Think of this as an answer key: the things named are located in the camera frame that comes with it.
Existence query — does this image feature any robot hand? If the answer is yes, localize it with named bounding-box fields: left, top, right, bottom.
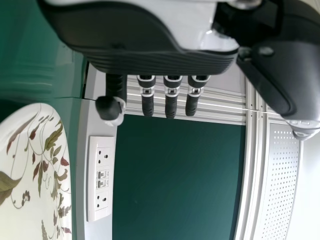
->
left=37, top=0, right=320, bottom=141

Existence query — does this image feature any plate with brown leaf pattern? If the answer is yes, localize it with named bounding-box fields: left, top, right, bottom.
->
left=0, top=102, right=73, bottom=240

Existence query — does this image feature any white socket strip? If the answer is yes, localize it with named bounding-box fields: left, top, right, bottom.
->
left=86, top=135, right=116, bottom=223

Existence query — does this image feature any ribbed aluminium frame rail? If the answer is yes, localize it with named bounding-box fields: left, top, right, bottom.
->
left=125, top=76, right=251, bottom=126

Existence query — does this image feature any white perforated cable duct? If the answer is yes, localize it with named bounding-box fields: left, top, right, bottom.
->
left=258, top=122, right=303, bottom=240

